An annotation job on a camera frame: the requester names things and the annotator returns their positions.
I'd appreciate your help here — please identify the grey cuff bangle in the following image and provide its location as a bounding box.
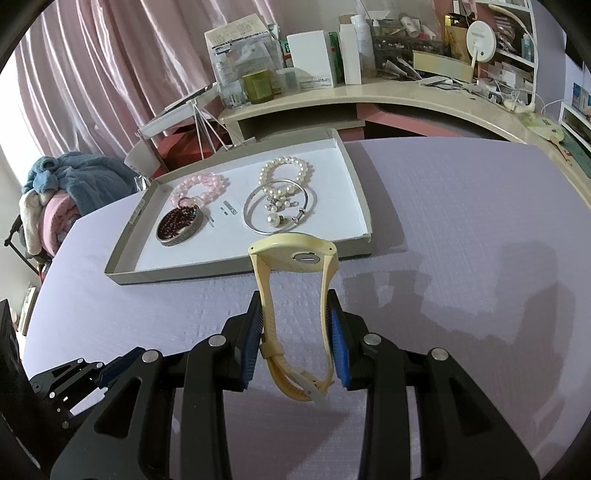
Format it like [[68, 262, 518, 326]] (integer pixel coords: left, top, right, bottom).
[[155, 206, 204, 247]]

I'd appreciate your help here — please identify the dark red bead necklace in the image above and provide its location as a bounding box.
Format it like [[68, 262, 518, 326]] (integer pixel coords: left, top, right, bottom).
[[158, 207, 199, 239]]

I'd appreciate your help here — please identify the thin silver bangle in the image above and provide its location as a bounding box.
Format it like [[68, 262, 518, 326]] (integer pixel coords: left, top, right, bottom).
[[242, 178, 311, 236]]

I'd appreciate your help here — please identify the small silver earrings cluster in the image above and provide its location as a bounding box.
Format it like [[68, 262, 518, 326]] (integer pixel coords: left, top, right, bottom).
[[263, 184, 298, 212]]

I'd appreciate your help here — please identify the pile of blankets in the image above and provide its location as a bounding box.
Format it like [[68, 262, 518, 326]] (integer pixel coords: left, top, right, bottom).
[[19, 152, 137, 256]]

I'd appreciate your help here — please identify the grey cardboard tray box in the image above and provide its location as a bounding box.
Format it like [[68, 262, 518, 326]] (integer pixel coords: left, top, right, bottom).
[[104, 128, 373, 285]]

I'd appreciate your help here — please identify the pink satin curtain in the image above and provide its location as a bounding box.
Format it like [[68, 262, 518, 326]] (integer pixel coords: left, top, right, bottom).
[[14, 0, 283, 158]]

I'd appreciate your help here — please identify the green hand fan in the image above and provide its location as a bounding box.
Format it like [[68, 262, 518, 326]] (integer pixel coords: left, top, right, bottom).
[[520, 112, 564, 143]]

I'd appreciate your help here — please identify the beige corner desk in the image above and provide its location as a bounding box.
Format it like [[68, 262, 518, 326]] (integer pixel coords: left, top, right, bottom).
[[219, 80, 590, 203]]

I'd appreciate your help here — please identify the green glass jar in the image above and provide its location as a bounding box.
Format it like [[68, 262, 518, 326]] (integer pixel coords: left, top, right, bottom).
[[242, 69, 274, 104]]

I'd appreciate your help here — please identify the pink white shelf unit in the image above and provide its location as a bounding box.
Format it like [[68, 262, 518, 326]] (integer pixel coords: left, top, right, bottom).
[[435, 1, 571, 116]]

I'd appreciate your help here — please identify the flat beige box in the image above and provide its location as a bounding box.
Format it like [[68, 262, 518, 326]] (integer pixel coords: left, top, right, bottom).
[[413, 50, 474, 83]]

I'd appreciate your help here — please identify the white spray bottle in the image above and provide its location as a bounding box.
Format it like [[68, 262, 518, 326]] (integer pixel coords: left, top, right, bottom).
[[351, 14, 376, 77]]

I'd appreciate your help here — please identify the clear plastic bag package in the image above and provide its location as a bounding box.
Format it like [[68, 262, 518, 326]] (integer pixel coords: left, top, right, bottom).
[[204, 14, 284, 109]]

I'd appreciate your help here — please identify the tall white narrow box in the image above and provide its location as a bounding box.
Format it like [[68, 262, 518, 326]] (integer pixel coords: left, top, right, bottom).
[[339, 24, 362, 85]]

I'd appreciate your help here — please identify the round white mirror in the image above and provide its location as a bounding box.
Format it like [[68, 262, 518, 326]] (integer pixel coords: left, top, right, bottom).
[[466, 20, 497, 68]]

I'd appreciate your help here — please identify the white product box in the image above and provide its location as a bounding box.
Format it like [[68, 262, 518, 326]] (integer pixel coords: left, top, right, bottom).
[[287, 30, 337, 91]]

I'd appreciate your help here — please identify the pink bead bracelet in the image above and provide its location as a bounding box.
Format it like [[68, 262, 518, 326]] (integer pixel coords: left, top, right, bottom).
[[169, 171, 230, 209]]

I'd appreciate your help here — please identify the white pearl bracelet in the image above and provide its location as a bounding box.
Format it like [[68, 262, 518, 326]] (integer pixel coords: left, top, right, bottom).
[[257, 155, 315, 188]]

